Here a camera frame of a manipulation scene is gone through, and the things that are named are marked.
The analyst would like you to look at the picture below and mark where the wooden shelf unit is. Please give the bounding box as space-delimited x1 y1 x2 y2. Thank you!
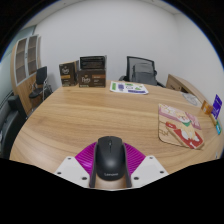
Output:
9 34 43 116

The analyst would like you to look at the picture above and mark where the black visitor chair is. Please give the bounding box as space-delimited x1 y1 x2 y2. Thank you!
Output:
28 65 54 101

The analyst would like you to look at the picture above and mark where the white sheet with green purple print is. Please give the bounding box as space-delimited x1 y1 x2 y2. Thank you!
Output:
109 80 149 96

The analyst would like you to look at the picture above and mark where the black computer mouse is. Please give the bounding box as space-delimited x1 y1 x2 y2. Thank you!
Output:
94 135 128 182

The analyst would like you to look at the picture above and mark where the black carton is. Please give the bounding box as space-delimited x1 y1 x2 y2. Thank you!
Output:
79 55 108 71

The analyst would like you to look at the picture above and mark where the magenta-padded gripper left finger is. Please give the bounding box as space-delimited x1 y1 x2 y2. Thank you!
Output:
54 141 99 188

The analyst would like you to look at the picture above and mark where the black leather sofa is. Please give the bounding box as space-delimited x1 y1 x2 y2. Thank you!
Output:
0 94 28 159

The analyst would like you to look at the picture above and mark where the wide brown carton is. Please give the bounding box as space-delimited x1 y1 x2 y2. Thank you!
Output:
77 68 107 89

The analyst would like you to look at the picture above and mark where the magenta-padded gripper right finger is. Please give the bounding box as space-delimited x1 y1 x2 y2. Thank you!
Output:
122 141 169 188

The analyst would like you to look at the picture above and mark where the wooden side desk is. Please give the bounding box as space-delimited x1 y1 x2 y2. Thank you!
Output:
165 73 214 104

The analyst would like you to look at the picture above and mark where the white sheet with grey circle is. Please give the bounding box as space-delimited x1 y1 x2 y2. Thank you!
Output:
181 92 203 107

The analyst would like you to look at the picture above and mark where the grey backpack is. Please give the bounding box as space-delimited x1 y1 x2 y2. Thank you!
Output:
131 62 158 86

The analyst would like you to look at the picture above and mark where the teal small box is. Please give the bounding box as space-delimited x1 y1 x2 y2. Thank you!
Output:
214 120 223 136

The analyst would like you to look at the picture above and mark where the pink and red printed mouse pad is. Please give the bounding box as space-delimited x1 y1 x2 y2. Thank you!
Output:
157 103 205 150

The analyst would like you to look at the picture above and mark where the purple sign card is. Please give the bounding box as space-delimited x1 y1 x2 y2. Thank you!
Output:
211 94 223 120

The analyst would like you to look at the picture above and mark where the black mesh office chair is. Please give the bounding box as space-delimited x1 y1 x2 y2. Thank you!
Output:
118 55 166 88

